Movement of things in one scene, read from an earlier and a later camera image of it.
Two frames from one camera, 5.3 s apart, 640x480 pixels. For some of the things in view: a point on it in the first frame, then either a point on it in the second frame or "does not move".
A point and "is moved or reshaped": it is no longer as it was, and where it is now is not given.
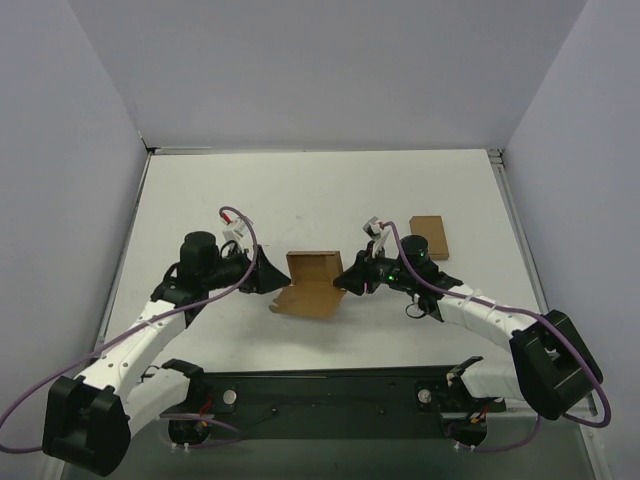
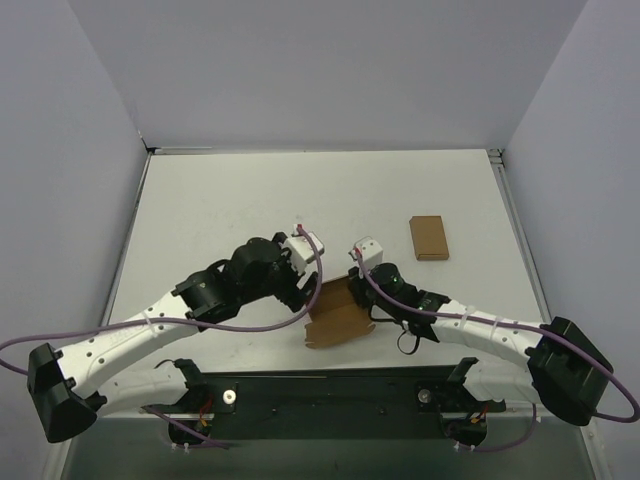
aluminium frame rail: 499,160 does not move
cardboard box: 313,292 is moved or reshaped
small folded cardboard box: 432,228 does not move
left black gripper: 255,270 -> 298,288
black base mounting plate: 379,402 does not move
